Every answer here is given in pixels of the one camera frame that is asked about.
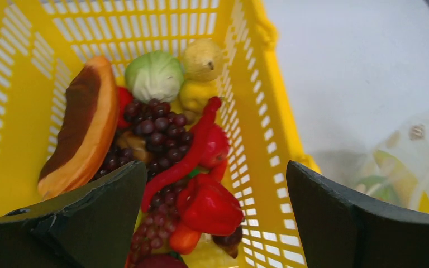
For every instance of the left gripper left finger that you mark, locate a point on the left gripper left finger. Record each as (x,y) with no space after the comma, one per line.
(90,226)

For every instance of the brown potato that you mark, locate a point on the brown potato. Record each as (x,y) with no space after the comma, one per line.
(133,147)

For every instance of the clear zip top bag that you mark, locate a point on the clear zip top bag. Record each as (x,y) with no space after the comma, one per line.
(395,170)

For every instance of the yellow pear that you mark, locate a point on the yellow pear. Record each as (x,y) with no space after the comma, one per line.
(202,61)

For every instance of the red chili pepper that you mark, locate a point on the red chili pepper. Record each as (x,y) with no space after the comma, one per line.
(190,160)

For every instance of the yellow plastic basket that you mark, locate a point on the yellow plastic basket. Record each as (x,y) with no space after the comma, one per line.
(43,46)

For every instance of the light red grapes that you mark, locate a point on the light red grapes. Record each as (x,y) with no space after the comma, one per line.
(154,228)

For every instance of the red tomato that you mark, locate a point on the red tomato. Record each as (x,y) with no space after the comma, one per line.
(184,239)

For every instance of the red apple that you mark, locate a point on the red apple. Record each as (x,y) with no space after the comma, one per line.
(216,149)

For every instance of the brown chestnut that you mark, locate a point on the brown chestnut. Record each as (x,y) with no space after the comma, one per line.
(229,243)

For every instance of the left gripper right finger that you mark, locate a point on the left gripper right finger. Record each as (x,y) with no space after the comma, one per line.
(340,227)

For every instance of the papaya slice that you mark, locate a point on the papaya slice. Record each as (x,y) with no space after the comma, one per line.
(89,125)

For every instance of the dark purple grapes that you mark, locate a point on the dark purple grapes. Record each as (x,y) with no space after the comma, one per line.
(163,130)

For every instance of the red bell pepper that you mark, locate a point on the red bell pepper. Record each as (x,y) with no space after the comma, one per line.
(206,206)

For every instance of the green cabbage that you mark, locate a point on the green cabbage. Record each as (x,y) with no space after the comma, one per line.
(154,75)

